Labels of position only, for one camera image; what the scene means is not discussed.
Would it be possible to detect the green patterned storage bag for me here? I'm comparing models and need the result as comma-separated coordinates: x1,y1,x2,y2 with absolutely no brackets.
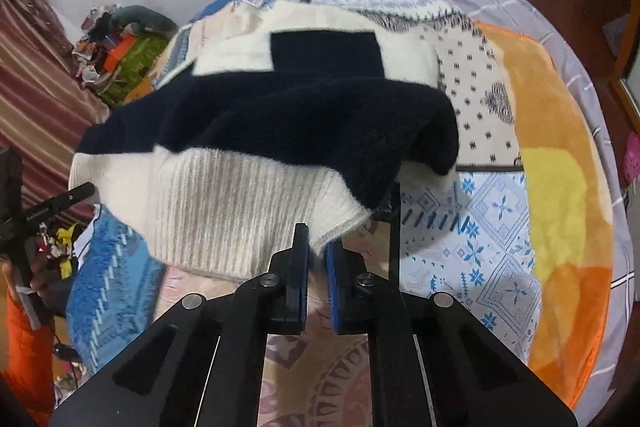
97,32,168,108

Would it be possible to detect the orange fleece blanket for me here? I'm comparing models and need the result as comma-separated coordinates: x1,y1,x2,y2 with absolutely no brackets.
475,22,616,408

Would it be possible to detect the blue patchwork blanket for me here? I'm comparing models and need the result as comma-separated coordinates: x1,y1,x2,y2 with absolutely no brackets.
65,0,546,427

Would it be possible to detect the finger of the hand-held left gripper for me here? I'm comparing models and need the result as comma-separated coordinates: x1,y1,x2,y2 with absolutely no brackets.
22,181,97,223

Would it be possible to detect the pile of clutter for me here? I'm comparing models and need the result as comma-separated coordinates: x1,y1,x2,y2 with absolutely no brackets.
72,4,136,83

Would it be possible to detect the pink floral bed sheet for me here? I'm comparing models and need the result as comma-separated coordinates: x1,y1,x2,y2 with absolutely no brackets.
155,257,381,427

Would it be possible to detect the brown striped curtain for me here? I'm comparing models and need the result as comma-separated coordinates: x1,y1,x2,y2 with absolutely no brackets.
0,0,111,208

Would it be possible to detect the grey plush toy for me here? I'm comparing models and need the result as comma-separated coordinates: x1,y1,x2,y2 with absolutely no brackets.
112,4,178,33

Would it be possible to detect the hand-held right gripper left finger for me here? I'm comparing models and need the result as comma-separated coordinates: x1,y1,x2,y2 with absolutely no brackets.
50,222,311,427

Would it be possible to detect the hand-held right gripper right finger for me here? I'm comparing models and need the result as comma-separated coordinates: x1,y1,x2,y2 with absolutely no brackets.
325,239,578,427

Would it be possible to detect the white and navy striped sweater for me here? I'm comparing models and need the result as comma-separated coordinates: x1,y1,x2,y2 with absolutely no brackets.
68,0,461,280

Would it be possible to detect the person's left hand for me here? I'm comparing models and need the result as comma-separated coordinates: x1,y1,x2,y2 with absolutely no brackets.
27,252,68,305

